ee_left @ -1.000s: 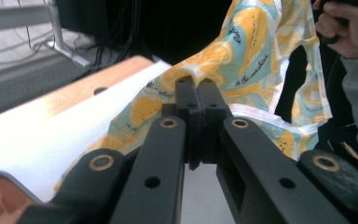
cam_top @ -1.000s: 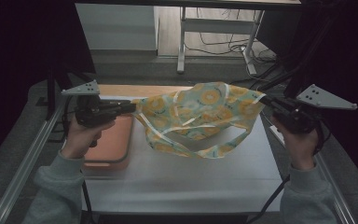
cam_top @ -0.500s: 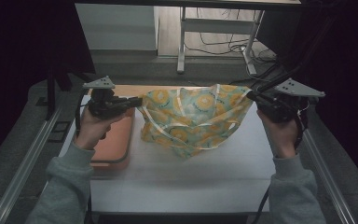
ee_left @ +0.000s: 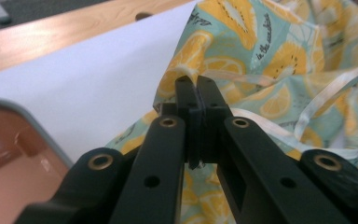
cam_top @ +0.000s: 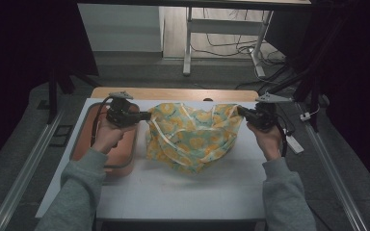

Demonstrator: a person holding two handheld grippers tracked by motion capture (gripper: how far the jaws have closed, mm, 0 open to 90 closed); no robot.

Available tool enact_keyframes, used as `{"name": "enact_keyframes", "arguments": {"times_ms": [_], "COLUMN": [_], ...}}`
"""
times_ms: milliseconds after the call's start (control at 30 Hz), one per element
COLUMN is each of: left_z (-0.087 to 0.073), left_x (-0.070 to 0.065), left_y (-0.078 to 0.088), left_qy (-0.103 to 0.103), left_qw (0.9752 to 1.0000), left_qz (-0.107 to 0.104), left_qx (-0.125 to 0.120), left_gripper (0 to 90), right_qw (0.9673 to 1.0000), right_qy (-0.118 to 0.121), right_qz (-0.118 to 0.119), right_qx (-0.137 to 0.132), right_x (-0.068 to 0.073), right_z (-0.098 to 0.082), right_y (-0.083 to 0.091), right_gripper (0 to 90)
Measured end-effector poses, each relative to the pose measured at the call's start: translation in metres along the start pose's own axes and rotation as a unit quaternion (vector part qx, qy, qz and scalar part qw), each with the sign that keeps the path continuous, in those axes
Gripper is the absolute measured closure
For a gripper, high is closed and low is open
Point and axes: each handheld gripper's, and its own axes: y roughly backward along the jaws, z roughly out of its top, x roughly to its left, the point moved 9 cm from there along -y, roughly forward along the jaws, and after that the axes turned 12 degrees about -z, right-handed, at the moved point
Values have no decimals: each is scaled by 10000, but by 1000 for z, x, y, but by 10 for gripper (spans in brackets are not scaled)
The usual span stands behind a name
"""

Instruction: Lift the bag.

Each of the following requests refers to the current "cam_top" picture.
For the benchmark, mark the person's right hand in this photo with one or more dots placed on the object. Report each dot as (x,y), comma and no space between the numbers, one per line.
(269,142)

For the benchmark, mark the black metal stand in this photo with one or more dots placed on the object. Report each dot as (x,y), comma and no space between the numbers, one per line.
(305,83)
(53,93)

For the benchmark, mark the orange plastic basket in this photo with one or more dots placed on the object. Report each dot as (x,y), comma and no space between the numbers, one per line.
(125,154)

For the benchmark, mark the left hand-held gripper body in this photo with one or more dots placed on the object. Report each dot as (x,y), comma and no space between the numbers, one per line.
(122,114)

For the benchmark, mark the person's left hand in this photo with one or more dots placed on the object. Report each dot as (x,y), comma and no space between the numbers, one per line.
(107,138)

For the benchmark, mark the white power strip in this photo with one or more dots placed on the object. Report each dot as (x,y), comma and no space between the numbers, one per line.
(294,144)

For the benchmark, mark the small white plug adapter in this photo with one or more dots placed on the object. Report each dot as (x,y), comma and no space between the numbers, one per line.
(305,116)

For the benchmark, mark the white desk frame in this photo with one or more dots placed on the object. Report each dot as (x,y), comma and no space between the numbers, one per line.
(224,26)

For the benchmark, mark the orange print fabric tote bag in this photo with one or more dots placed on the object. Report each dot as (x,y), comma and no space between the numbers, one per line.
(192,138)

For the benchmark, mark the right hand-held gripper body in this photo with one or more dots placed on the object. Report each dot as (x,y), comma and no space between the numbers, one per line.
(263,117)

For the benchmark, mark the aluminium floor rail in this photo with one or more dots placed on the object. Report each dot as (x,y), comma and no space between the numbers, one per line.
(334,173)
(25,166)

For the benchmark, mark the white cabinet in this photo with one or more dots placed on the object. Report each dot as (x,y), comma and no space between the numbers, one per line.
(122,27)

